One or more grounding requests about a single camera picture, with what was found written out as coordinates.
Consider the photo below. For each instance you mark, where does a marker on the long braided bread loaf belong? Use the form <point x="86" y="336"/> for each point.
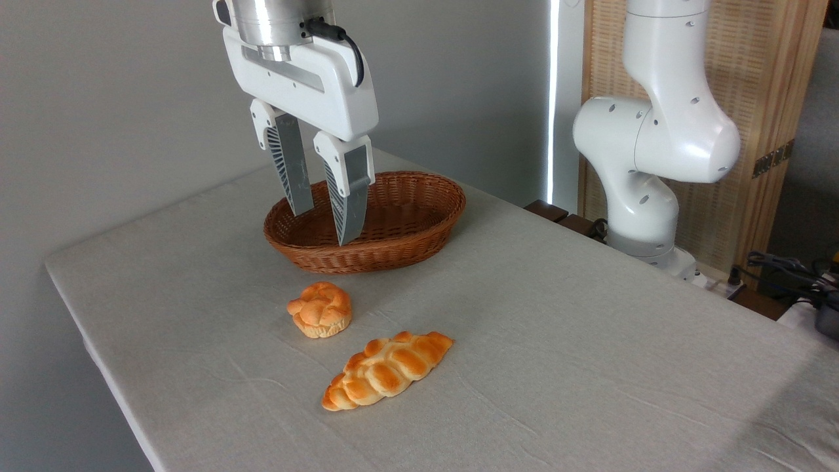
<point x="387" y="370"/>

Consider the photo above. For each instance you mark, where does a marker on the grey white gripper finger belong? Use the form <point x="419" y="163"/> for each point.
<point x="292" y="164"/>
<point x="351" y="196"/>

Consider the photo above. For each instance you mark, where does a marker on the metal screen hinge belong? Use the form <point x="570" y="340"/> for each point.
<point x="773" y="158"/>

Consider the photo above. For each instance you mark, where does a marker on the small round knotted bread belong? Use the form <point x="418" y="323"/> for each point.
<point x="321" y="309"/>

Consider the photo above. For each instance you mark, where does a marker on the brown woven wicker basket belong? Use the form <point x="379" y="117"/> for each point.
<point x="393" y="236"/>

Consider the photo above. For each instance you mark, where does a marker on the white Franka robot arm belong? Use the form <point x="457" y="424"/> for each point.
<point x="662" y="131"/>

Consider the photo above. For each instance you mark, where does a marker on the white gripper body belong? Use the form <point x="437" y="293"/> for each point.
<point x="328" y="92"/>

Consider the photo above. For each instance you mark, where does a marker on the dark brown wooden furniture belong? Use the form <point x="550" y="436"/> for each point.
<point x="557" y="215"/>

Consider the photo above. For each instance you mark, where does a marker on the light grey tablecloth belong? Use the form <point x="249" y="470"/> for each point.
<point x="524" y="341"/>

